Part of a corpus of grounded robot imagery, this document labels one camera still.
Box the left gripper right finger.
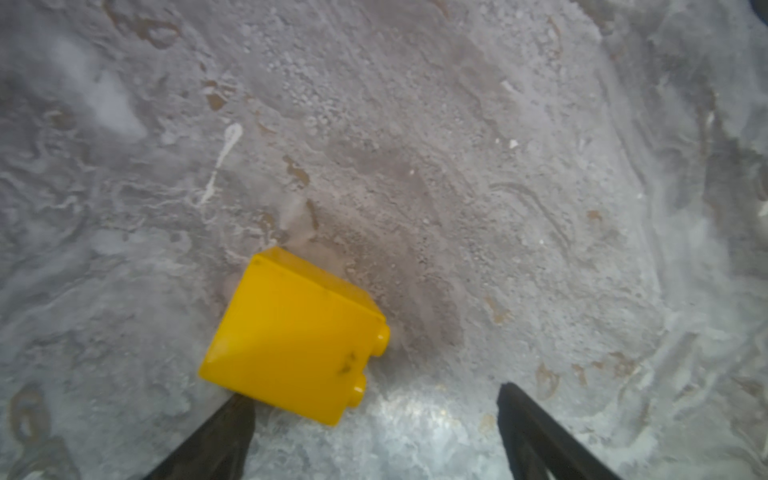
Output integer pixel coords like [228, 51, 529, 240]
[497, 383, 619, 480]

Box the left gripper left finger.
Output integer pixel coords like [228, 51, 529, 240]
[145, 394, 255, 480]

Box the yellow lego brick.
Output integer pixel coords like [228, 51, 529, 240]
[199, 247, 390, 426]

